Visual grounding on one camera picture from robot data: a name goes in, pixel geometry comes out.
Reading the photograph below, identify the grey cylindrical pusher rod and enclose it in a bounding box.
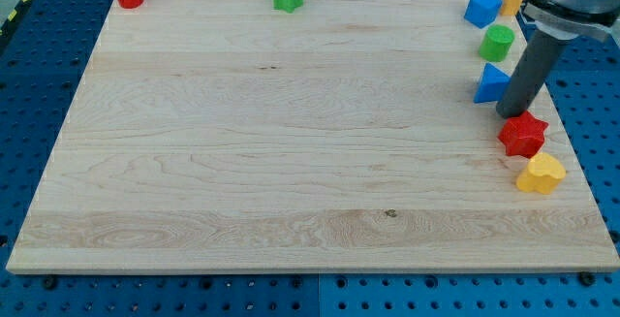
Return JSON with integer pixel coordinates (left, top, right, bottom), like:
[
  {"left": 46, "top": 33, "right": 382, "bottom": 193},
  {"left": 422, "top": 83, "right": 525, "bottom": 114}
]
[{"left": 496, "top": 29, "right": 571, "bottom": 118}]

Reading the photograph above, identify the blue triangle block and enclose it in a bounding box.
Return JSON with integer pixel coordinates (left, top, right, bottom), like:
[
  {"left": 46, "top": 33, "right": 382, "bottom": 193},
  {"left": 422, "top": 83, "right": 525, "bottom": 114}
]
[{"left": 473, "top": 63, "right": 511, "bottom": 104}]

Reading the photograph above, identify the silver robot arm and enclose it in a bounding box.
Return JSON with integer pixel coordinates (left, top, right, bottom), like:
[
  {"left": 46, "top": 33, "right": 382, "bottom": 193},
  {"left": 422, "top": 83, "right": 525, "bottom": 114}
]
[{"left": 496, "top": 0, "right": 619, "bottom": 118}]

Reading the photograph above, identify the green cylinder block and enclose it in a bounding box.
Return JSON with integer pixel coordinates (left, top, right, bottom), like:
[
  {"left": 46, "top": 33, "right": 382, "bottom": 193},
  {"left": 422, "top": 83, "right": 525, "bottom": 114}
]
[{"left": 479, "top": 24, "right": 515, "bottom": 62}]

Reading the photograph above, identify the blue cube block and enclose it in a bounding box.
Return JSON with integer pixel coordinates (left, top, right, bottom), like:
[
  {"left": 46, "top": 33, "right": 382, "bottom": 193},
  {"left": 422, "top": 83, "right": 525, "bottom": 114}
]
[{"left": 464, "top": 0, "right": 503, "bottom": 28}]

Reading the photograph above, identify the red star block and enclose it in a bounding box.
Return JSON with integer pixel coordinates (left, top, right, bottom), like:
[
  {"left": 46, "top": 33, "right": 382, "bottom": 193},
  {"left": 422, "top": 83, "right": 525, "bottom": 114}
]
[{"left": 498, "top": 111, "right": 548, "bottom": 158}]

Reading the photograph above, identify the yellow heart block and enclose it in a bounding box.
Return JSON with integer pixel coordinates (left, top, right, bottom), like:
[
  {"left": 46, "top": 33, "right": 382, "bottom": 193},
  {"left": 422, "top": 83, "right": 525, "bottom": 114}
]
[{"left": 515, "top": 152, "right": 567, "bottom": 195}]

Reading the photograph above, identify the wooden board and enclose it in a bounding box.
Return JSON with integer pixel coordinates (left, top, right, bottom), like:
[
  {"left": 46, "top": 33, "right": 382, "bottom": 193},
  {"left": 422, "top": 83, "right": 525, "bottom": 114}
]
[{"left": 7, "top": 0, "right": 619, "bottom": 274}]

